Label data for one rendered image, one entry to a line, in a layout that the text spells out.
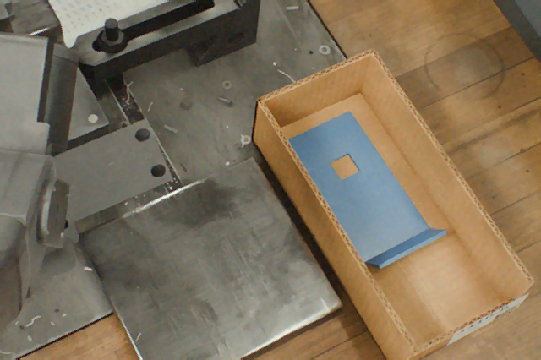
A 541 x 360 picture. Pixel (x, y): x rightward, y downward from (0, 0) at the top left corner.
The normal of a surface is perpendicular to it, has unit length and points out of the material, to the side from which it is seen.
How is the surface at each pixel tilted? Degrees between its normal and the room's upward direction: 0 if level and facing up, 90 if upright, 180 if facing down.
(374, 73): 90
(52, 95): 52
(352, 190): 0
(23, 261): 87
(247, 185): 0
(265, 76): 0
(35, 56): 22
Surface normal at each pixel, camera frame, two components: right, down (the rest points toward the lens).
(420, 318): 0.08, -0.45
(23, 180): 0.11, -0.76
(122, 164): 0.27, -0.07
